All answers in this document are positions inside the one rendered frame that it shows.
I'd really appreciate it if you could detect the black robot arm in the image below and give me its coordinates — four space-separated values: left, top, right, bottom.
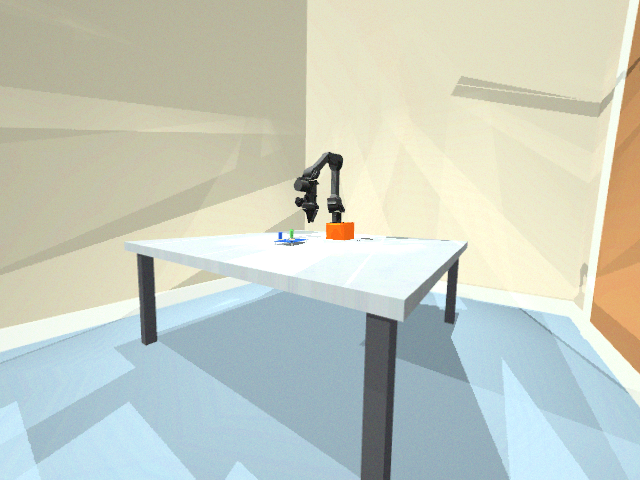
294 152 345 223

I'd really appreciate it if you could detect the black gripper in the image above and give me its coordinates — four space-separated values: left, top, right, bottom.
302 192 319 223

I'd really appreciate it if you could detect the blue circuit board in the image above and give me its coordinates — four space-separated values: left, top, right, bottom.
274 229 308 246

